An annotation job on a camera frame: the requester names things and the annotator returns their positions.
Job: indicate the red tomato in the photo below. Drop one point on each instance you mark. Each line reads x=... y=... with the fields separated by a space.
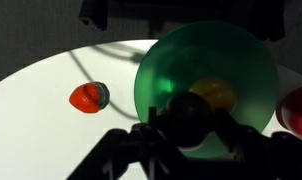
x=297 y=111

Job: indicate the green plastic bowl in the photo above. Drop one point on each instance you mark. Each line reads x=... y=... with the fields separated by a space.
x=207 y=53

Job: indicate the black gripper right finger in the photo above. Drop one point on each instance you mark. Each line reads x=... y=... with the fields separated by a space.
x=267 y=156

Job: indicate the red strawberry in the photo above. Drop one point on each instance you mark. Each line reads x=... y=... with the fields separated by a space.
x=87 y=98

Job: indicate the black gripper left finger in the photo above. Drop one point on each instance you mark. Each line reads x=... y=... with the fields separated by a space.
x=124 y=153

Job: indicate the yellow lemon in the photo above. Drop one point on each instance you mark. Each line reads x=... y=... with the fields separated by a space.
x=217 y=93

